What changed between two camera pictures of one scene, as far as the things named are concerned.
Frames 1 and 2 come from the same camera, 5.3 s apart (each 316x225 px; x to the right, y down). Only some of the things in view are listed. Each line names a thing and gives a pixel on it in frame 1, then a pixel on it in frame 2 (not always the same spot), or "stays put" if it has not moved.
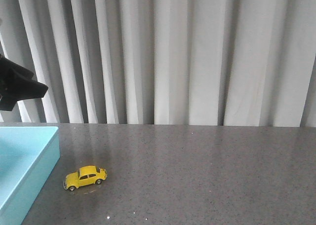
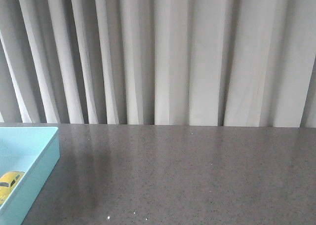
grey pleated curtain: x=227 y=56 stays put
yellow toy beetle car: x=86 y=175 -> x=8 y=182
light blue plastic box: x=28 y=155 stays put
